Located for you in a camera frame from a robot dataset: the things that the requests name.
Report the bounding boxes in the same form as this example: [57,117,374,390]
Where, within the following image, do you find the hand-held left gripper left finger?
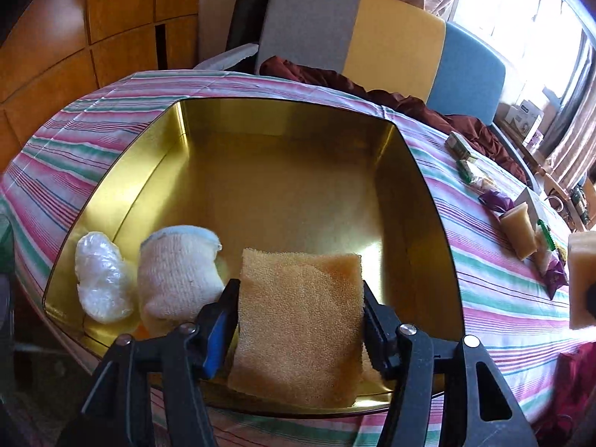
[56,279,243,447]

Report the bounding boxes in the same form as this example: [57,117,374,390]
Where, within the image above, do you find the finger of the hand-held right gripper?
[575,280,596,322]

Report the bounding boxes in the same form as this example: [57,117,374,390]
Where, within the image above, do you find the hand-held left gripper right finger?
[361,279,541,447]

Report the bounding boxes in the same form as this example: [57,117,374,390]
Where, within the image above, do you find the yellow sponge block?
[567,230,596,331]
[500,202,538,260]

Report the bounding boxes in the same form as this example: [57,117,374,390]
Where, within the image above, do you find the purple snack packet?
[479,190,515,212]
[542,256,570,301]

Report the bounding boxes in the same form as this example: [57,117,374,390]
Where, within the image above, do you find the large yellow sponge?
[227,248,366,409]

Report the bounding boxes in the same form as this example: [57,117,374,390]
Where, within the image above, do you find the gold metal tin box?
[43,99,464,417]

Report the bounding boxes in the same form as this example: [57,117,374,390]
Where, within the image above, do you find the white knitted glove roll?
[138,225,229,336]

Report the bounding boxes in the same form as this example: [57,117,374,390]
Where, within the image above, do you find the white packet with green edge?
[535,220,557,252]

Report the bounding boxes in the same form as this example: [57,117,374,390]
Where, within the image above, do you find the dark red patterned cloth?
[535,342,596,447]

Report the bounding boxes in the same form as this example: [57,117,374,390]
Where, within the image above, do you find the striped tablecloth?
[0,70,596,447]

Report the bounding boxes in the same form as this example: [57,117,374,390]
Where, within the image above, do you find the white carton box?
[514,187,543,215]

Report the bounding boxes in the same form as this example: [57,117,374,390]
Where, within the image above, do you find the crumpled white plastic bag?
[74,232,139,324]

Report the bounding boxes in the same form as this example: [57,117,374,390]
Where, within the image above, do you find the white printed box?
[505,100,545,143]

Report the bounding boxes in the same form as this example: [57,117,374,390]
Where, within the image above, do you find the small green white box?
[444,131,473,158]

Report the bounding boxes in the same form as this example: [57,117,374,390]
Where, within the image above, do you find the maroon cloth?
[259,56,529,182]

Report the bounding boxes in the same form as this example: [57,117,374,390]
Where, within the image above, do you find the window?
[451,0,592,108]

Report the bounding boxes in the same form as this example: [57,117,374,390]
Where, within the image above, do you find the grey yellow blue chair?
[193,0,541,187]

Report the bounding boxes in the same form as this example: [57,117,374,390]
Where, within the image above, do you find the black rolled mat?
[226,0,282,52]

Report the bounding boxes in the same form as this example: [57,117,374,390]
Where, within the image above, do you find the wooden cabinet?
[0,0,202,159]

